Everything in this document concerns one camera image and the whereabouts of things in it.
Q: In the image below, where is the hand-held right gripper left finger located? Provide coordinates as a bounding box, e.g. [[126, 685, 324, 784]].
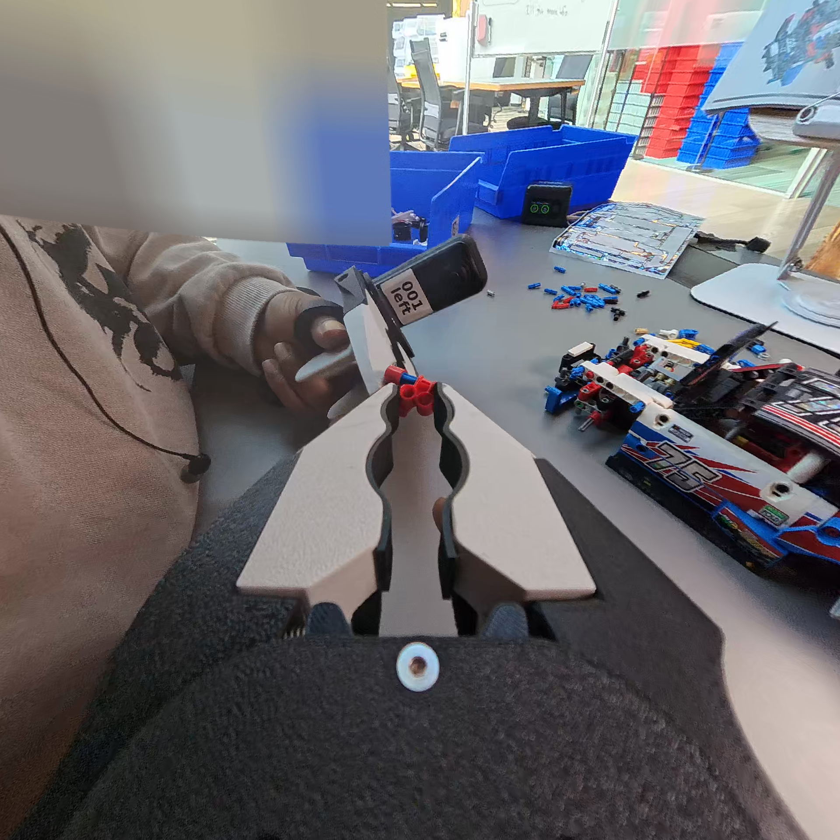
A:
[[236, 382, 401, 618]]

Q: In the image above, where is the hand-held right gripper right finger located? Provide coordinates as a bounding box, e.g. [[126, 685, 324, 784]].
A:
[[434, 385, 597, 605]]

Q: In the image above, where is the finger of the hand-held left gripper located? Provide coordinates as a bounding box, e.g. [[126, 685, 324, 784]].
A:
[[382, 320, 419, 378], [341, 298, 398, 395]]

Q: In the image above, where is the person's left forearm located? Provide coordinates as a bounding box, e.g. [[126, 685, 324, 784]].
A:
[[125, 231, 298, 376]]

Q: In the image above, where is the grey desk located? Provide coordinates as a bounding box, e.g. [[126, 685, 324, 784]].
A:
[[190, 206, 840, 840]]

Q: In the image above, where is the person's left hand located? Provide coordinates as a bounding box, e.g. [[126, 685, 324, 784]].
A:
[[255, 289, 368, 414]]

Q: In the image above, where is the blue labelled storage bin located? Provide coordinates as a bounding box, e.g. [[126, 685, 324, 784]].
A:
[[287, 151, 484, 278]]

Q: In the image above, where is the black box with green lights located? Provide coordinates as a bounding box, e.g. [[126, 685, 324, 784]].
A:
[[521, 182, 574, 228]]

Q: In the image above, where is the pile of small brick pins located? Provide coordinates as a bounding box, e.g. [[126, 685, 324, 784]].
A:
[[526, 265, 623, 313]]

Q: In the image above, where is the black office chair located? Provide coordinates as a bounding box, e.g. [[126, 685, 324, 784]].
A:
[[409, 38, 463, 151]]

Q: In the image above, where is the holographic sticker sheet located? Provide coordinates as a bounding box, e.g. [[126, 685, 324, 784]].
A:
[[550, 202, 705, 280]]

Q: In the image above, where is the toy brick race car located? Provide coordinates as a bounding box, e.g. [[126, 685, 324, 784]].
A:
[[543, 322, 840, 573]]

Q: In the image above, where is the long wooden table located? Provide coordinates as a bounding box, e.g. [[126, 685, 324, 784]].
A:
[[399, 76, 586, 129]]

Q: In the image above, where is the person's beige hoodie torso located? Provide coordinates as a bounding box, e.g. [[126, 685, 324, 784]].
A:
[[0, 215, 212, 818]]

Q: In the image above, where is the stack of clear storage boxes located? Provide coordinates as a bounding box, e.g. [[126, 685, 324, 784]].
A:
[[392, 14, 470, 68]]

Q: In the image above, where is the instruction booklet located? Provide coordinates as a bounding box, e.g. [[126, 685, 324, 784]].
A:
[[701, 0, 840, 114]]

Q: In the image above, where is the black hoodie drawstring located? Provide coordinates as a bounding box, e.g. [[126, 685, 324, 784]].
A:
[[0, 226, 213, 485]]

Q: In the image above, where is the black cable plug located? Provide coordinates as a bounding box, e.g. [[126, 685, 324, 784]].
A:
[[693, 231, 773, 254]]

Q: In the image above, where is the wall of red blue bins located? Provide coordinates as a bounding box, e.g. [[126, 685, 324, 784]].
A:
[[607, 42, 763, 172]]

